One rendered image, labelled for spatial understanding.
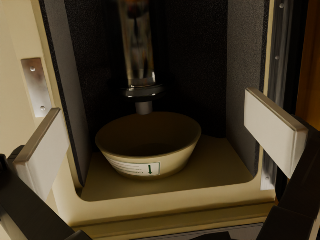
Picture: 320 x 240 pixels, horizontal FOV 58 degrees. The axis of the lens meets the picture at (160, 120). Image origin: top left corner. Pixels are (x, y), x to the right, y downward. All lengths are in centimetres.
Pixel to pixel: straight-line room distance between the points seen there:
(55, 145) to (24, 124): 70
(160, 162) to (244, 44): 20
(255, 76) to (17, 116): 67
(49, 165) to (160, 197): 27
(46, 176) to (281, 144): 13
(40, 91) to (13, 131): 54
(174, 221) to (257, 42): 27
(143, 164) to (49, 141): 25
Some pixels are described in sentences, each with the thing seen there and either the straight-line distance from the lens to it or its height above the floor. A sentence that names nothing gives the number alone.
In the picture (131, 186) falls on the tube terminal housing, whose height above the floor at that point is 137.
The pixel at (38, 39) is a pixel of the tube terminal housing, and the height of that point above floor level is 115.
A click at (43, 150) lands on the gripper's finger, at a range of 17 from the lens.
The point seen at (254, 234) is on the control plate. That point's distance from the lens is 45.
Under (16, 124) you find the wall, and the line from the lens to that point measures 89.
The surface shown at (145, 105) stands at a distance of 46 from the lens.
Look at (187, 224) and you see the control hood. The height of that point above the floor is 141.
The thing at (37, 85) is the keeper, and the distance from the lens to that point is 37.
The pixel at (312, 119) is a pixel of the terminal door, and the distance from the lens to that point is 35.
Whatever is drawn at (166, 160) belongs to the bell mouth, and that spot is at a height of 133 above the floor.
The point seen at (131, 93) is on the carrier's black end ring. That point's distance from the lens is 41.
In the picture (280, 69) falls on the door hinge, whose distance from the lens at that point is 39.
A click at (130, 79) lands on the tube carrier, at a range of 42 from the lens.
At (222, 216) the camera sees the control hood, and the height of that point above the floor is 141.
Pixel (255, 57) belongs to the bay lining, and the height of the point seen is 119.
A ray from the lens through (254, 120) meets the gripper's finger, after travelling 20.
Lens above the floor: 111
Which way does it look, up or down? 23 degrees up
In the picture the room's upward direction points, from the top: 175 degrees clockwise
